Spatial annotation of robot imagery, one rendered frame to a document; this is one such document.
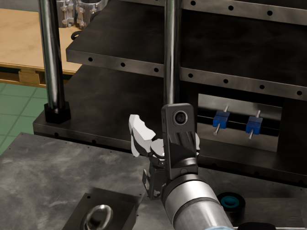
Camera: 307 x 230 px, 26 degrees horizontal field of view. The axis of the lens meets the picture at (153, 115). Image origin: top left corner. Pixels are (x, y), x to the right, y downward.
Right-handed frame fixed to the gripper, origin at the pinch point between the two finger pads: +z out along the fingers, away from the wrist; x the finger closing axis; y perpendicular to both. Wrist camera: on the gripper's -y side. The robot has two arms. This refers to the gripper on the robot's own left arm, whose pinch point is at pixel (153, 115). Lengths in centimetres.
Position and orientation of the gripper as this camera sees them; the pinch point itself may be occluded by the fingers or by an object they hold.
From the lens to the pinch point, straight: 113.1
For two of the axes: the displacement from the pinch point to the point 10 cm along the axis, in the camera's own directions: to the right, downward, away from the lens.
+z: -2.7, -5.3, 8.1
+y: -1.3, 8.5, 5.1
